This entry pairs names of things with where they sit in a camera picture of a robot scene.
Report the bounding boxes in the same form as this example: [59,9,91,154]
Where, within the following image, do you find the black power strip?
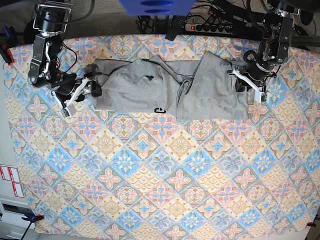
[184,23,233,35]

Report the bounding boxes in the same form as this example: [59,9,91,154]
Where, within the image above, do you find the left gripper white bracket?
[227,66,268,103]

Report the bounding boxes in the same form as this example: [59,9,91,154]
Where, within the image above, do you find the red black clamp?
[0,26,15,66]

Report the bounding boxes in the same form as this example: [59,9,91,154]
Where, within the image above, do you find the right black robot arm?
[28,0,102,117]

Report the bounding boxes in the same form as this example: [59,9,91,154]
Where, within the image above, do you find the small orange clamp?
[306,222,317,227]

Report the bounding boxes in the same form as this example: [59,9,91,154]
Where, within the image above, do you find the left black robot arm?
[230,0,300,102]

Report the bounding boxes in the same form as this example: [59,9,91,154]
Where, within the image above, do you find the patterned tile tablecloth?
[3,45,320,240]

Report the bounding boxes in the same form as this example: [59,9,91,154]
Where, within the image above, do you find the blue box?
[119,0,196,16]

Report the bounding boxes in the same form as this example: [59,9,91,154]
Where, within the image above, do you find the grey T-shirt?
[88,52,249,121]

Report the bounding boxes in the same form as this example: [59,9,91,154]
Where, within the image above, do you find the red white stickers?
[0,164,24,198]

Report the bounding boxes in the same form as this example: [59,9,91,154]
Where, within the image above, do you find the orange black clamp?
[21,213,45,223]

